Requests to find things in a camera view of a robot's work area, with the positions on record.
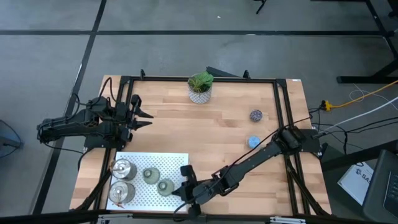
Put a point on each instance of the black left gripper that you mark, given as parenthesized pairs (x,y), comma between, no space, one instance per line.
(126,116)

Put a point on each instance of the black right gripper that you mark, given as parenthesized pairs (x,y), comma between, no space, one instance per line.
(199,191)

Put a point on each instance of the ribbed glass candlestick holder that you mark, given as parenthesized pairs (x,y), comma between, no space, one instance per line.
(151,176)
(165,187)

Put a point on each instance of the silver jar candle holder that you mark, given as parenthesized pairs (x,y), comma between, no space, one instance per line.
(122,193)
(124,170)

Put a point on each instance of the blue ball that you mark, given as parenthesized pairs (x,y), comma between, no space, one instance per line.
(254,142)

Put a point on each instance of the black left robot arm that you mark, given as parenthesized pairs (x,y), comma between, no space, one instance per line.
(68,126)

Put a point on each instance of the white perforated metal shelf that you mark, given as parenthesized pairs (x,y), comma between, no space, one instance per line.
(174,161)

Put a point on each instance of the potted plant patterned white pot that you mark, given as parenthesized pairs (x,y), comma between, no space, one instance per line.
(199,93)

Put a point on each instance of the black wedge panel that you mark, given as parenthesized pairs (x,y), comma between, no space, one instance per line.
(217,72)

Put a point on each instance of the blue grey chair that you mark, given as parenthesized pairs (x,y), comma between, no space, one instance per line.
(7,140)

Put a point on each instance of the black crossbar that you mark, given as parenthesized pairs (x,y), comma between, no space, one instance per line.
(46,217)

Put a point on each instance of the black stand leg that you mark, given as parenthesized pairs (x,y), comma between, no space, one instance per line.
(261,6)

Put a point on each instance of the white printed booklet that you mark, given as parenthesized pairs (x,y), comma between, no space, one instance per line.
(354,183)

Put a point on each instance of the black laptop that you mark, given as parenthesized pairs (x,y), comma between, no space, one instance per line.
(379,186)

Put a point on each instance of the silver metal bracket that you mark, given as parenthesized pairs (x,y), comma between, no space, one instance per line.
(286,221)
(105,220)

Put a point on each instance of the black desk leg frame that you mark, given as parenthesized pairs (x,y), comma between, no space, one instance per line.
(367,79)

